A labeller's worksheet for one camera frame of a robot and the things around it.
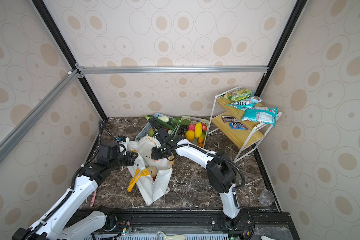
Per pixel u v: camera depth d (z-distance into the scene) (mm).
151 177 707
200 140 1024
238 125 919
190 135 1022
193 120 1150
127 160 684
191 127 1062
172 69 897
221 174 493
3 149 529
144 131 1039
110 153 583
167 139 680
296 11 689
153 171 807
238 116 771
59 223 402
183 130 1037
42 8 674
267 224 747
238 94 776
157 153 761
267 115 704
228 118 954
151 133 1003
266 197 814
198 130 1027
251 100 758
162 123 1058
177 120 1060
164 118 1089
